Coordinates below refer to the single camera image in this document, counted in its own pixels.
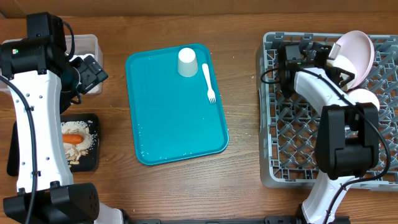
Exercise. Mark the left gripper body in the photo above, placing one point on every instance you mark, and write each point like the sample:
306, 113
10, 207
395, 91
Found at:
90, 74

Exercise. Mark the white bowl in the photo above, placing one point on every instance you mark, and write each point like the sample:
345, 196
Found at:
364, 96
342, 62

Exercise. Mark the white round plate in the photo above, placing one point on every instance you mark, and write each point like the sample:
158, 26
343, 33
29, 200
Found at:
356, 55

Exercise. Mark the orange carrot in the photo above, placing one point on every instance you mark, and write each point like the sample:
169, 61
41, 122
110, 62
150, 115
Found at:
73, 138

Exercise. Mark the wooden handled fork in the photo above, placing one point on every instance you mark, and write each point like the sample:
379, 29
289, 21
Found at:
210, 92

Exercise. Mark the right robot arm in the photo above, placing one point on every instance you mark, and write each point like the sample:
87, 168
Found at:
348, 137

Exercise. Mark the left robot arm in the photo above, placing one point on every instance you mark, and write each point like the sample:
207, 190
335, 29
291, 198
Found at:
44, 79

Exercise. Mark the grey dishwasher rack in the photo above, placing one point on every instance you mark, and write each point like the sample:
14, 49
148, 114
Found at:
288, 127

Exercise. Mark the clear plastic bin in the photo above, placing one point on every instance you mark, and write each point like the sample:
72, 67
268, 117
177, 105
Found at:
85, 45

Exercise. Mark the peanuts and rice pile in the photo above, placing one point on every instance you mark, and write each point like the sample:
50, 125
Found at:
80, 144

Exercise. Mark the black tray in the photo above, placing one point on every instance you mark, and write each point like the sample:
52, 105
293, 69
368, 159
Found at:
95, 127

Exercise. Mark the teal serving tray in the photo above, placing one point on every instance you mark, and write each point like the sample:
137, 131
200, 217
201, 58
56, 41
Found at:
172, 117

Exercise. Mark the white paper cup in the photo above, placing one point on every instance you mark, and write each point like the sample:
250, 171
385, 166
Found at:
187, 62

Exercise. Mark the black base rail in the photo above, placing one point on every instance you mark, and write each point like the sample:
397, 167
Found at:
265, 220

